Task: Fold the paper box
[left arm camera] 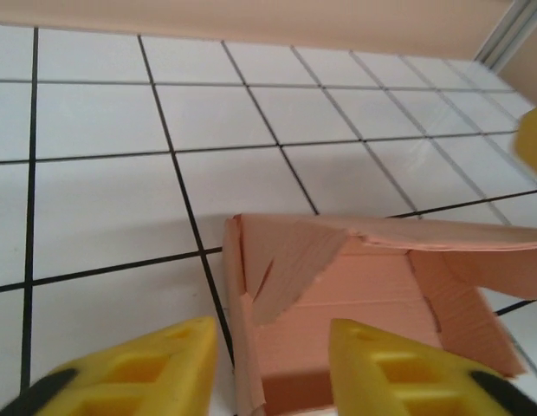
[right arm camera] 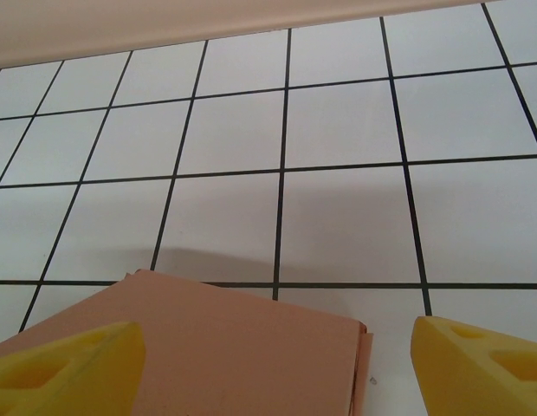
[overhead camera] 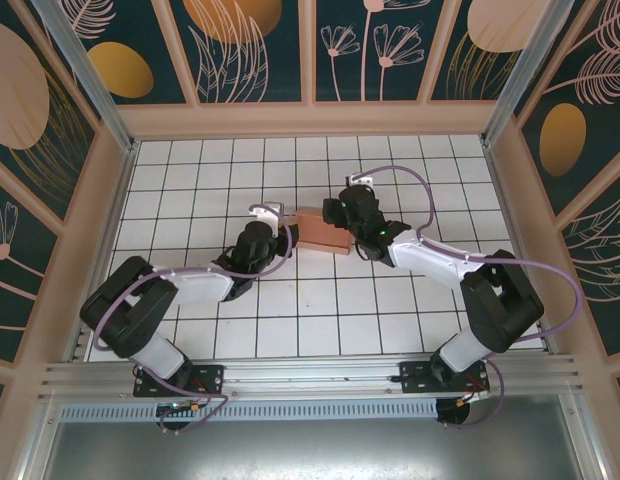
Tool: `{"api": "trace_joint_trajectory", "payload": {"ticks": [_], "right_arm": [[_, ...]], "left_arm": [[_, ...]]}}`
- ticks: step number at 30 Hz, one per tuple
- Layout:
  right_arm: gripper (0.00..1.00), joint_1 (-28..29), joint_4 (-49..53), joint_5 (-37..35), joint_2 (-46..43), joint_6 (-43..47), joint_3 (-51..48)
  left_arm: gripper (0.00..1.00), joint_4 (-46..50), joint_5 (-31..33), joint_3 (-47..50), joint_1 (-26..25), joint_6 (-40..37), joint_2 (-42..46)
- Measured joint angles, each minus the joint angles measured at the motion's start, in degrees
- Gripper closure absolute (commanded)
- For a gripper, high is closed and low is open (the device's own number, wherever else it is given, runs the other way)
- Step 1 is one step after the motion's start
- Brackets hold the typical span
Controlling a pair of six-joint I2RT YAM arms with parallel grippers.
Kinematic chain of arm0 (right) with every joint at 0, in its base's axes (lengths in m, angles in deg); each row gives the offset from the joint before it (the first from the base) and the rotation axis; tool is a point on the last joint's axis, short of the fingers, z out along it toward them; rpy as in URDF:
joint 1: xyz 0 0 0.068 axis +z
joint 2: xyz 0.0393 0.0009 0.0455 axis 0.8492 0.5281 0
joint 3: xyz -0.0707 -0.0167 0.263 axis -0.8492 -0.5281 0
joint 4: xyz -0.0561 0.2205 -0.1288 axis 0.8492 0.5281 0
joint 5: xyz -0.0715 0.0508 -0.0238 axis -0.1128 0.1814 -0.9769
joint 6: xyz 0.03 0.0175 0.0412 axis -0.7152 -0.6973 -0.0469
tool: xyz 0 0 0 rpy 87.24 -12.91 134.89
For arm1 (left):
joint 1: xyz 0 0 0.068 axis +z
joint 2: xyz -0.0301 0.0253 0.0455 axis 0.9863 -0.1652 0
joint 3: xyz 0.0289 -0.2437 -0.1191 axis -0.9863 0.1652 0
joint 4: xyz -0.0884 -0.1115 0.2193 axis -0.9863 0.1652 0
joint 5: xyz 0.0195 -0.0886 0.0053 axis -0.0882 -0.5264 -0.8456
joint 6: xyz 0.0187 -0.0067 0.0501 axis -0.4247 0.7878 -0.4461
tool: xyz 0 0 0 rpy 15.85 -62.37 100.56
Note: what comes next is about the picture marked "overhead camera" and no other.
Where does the aluminium frame post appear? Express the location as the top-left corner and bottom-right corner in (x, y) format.
(478, 0), (595, 147)
(29, 0), (142, 154)

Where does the grey metal panel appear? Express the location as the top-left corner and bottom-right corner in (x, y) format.
(19, 392), (607, 480)

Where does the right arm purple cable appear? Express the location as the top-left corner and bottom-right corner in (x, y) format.
(357, 164), (585, 432)

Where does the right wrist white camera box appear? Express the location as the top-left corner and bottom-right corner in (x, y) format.
(345, 169), (380, 191)

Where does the aluminium mounting rail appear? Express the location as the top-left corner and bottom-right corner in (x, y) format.
(37, 353), (585, 402)

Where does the pink cardboard box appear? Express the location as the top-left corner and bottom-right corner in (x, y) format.
(293, 205), (353, 257)

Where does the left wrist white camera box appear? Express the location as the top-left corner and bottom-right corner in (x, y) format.
(248, 200), (287, 224)

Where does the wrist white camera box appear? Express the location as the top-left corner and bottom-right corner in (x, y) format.
(345, 169), (380, 191)
(248, 200), (287, 224)

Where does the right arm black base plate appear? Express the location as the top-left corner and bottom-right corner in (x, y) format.
(398, 360), (491, 396)

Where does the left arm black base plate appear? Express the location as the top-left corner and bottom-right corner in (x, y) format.
(133, 364), (226, 399)

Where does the grey slotted cable duct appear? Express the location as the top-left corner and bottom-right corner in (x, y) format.
(57, 399), (440, 422)

